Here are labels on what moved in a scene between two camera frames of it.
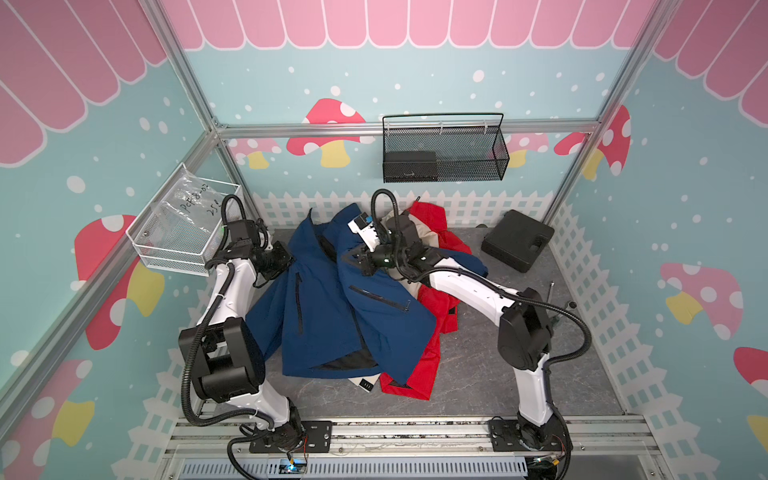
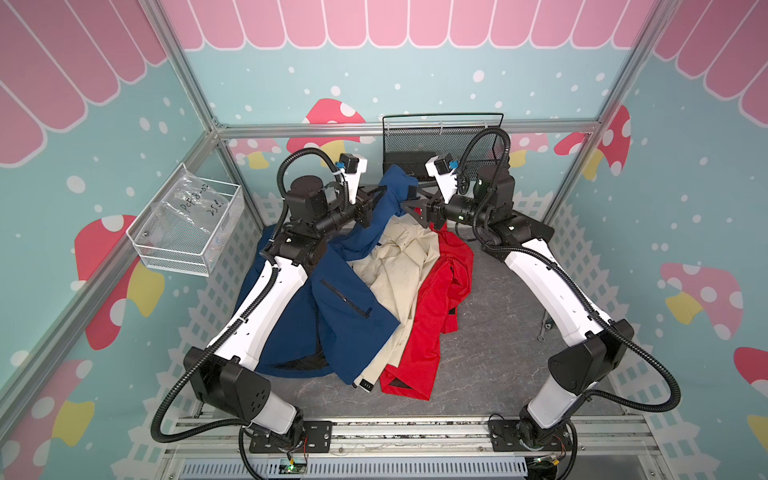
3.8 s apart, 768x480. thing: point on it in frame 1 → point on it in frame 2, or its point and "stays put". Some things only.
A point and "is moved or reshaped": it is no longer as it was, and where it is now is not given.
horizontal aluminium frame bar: (275, 129) stays put
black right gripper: (363, 261) → (428, 203)
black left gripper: (285, 258) → (364, 205)
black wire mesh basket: (420, 147) stays put
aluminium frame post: (162, 16) stays put
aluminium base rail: (455, 449) stays put
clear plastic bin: (180, 227) stays put
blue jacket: (336, 319) is moved or reshaped
